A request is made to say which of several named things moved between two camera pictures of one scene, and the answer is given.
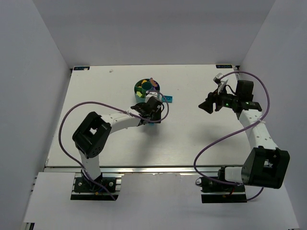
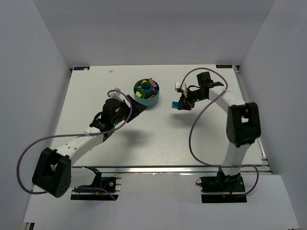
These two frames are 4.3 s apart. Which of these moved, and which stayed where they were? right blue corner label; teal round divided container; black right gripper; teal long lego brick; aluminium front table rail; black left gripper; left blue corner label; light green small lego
Moved: black left gripper; teal long lego brick; black right gripper
Stayed: teal round divided container; aluminium front table rail; left blue corner label; right blue corner label; light green small lego
